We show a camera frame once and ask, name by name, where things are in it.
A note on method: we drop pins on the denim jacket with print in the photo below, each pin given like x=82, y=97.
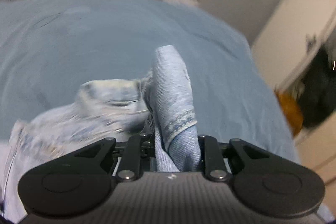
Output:
x=160, y=104

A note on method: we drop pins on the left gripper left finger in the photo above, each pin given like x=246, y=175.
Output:
x=80, y=181

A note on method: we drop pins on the white wardrobe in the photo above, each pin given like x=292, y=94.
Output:
x=294, y=54

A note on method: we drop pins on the blue bed blanket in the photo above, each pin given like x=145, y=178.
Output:
x=49, y=48

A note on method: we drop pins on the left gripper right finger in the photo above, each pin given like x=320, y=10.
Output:
x=260, y=180

